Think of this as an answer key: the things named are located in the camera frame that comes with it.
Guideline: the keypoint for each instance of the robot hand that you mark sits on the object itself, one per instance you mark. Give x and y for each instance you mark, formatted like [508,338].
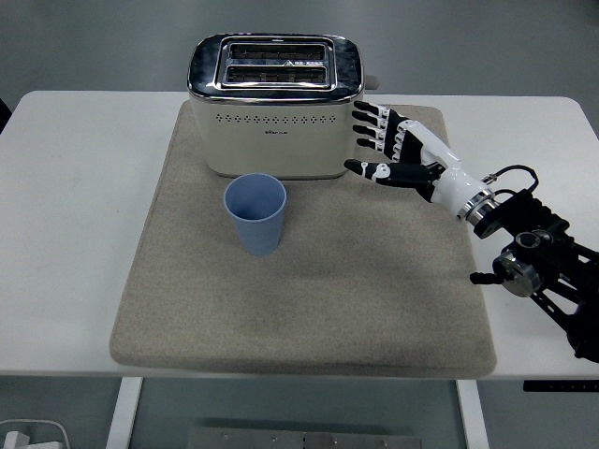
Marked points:
[449,180]

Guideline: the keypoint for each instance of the blue ribbed plastic cup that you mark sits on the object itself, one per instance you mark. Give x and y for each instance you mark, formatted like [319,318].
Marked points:
[257,234]

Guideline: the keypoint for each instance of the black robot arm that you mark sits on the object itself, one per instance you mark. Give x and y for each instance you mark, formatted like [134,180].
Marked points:
[538,234]

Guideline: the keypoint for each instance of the beige fabric mat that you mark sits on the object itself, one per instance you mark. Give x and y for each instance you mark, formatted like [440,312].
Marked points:
[327,304]

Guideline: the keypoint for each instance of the white chrome two-slot toaster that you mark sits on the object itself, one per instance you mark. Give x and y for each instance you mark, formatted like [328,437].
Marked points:
[276,140]

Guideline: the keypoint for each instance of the black table control panel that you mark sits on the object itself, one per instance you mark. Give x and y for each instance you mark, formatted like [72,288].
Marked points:
[561,386]

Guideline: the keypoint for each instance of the white table leg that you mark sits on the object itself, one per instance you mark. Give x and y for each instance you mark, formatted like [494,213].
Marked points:
[124,411]
[472,416]

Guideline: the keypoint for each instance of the black object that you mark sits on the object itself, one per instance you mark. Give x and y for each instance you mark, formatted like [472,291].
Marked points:
[4,112]

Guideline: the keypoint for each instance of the white plug block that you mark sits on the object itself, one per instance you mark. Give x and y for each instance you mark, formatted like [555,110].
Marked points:
[14,439]

